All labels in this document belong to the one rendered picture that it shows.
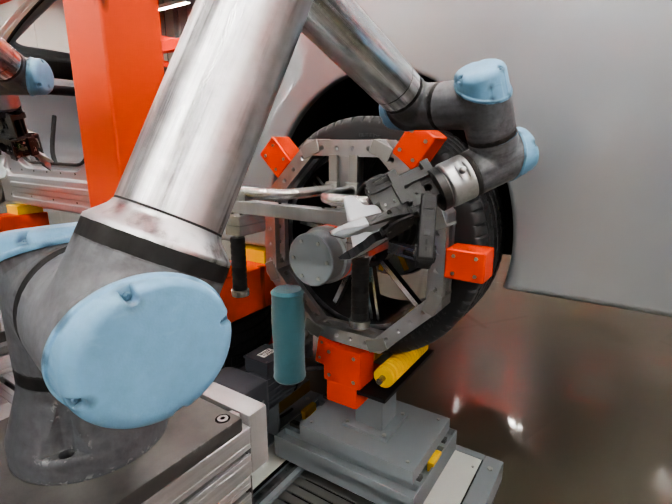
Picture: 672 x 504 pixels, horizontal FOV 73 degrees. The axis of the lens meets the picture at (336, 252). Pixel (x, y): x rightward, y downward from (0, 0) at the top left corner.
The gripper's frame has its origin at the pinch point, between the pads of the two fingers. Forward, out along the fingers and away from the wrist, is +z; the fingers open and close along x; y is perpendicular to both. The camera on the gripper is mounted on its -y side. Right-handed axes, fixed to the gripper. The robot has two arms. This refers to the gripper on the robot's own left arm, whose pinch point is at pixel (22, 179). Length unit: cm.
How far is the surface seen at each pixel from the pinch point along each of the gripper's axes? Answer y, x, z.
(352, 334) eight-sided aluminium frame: 93, 22, 24
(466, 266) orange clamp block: 115, 27, -6
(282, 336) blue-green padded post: 78, 11, 24
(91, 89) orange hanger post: 18.8, 12.6, -25.6
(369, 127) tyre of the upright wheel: 80, 44, -24
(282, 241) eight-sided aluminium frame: 63, 33, 13
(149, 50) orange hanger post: 25.3, 26.1, -34.1
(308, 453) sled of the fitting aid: 89, 13, 72
